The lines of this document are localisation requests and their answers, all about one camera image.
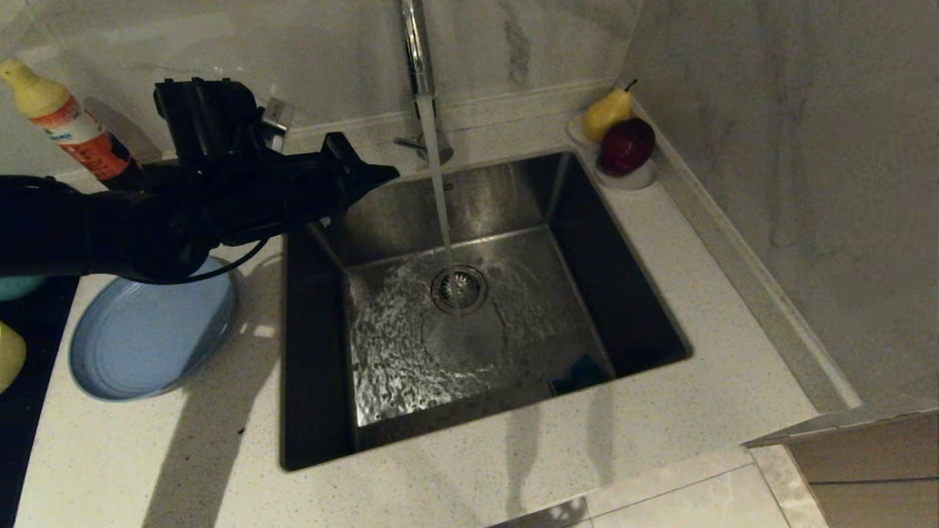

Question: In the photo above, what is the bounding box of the orange-label dish soap bottle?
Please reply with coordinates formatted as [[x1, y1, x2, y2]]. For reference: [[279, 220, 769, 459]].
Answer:
[[0, 57, 145, 186]]

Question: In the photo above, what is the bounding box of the black induction cooktop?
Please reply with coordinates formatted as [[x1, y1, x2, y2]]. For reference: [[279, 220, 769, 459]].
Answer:
[[0, 275, 80, 528]]

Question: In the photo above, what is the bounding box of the chrome faucet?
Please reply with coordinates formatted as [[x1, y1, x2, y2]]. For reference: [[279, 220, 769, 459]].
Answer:
[[394, 0, 456, 166]]

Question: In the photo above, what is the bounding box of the stainless steel sink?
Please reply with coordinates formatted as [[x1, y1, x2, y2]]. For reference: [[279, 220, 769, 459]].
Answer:
[[281, 150, 694, 472]]

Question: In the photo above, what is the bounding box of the yellow pear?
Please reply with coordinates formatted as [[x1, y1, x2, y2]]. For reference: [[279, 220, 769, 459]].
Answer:
[[585, 78, 639, 143]]

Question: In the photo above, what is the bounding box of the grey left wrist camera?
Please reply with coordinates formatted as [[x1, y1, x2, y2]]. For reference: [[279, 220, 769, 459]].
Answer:
[[260, 98, 296, 153]]

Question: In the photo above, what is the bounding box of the metal sink drain strainer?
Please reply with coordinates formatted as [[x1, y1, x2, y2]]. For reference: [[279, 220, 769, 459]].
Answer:
[[431, 265, 489, 317]]

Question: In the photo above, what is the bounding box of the dark red apple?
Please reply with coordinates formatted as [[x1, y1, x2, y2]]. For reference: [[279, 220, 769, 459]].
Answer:
[[600, 116, 658, 178]]

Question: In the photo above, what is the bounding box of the yellow sponge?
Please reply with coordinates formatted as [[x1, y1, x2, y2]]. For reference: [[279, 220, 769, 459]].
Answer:
[[550, 354, 612, 397]]

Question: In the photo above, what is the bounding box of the white fruit dish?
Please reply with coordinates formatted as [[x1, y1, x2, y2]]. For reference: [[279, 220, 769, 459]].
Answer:
[[569, 114, 660, 193]]

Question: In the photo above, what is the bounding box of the teal plastic bowl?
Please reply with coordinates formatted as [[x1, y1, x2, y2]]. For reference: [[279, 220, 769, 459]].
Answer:
[[0, 275, 48, 302]]

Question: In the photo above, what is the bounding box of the light blue plate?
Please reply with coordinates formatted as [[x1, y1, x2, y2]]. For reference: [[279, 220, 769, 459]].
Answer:
[[68, 254, 239, 402]]

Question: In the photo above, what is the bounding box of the yellow plastic bowl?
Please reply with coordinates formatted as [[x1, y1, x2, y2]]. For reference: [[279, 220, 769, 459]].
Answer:
[[0, 320, 28, 394]]

